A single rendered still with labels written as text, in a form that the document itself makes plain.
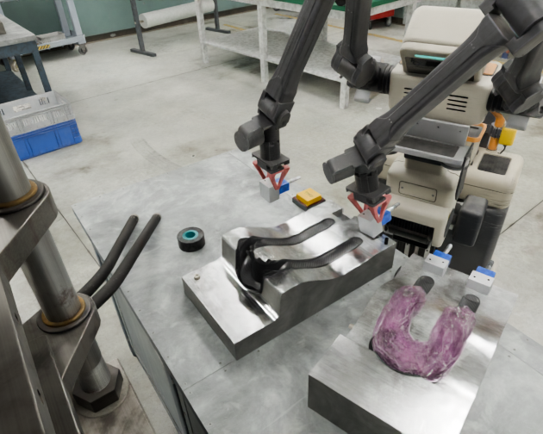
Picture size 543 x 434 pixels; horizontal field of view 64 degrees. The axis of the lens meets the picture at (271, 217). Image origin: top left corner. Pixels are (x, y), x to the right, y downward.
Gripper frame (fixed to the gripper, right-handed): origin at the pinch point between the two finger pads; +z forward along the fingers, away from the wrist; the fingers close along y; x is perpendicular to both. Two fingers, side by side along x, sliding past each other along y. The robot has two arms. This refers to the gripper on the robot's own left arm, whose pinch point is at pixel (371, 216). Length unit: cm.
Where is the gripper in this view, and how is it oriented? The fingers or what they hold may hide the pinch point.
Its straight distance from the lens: 118.8
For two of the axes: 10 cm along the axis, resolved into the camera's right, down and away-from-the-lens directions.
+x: 7.9, -4.8, 3.7
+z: 2.4, 8.1, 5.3
